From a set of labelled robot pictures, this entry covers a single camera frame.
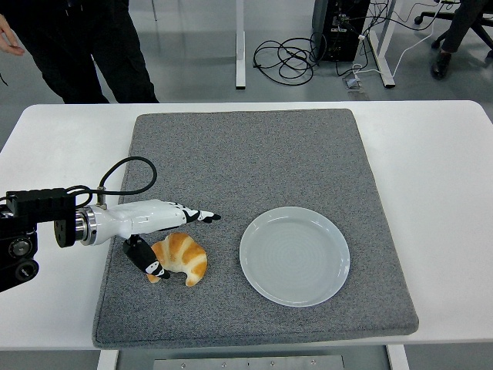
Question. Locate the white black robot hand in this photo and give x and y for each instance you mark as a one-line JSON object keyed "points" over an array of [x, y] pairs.
{"points": [[131, 217]]}

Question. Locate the golden croissant bread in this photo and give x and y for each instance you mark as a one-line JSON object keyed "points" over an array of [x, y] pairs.
{"points": [[185, 254]]}

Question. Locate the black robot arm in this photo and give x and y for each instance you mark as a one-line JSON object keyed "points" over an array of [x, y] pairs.
{"points": [[38, 204]]}

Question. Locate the pale blue round plate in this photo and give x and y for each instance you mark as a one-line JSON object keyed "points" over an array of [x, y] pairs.
{"points": [[294, 256]]}

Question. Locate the grey metal plate with screws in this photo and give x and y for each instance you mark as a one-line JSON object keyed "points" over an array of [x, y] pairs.
{"points": [[248, 363]]}

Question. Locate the grey fabric mat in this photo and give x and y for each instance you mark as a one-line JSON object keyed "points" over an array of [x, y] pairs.
{"points": [[231, 154]]}

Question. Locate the white table leg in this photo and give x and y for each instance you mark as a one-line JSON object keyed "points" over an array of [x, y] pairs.
{"points": [[107, 360], [398, 358]]}

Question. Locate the standing person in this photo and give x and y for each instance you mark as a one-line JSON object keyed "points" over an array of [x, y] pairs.
{"points": [[84, 46]]}

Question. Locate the white desk leg with foot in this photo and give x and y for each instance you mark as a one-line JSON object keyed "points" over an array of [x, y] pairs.
{"points": [[385, 31], [240, 46]]}

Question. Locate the person's hand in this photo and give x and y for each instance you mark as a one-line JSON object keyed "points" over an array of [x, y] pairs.
{"points": [[9, 40]]}

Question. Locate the metal floor socket box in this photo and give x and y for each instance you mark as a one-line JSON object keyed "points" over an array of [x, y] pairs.
{"points": [[354, 86]]}

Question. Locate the black computer tower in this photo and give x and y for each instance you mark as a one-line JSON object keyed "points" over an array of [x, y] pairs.
{"points": [[343, 38]]}

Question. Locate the black office chair base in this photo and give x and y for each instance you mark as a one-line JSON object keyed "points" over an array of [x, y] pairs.
{"points": [[431, 14]]}

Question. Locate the seated person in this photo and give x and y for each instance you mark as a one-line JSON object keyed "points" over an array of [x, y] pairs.
{"points": [[460, 23]]}

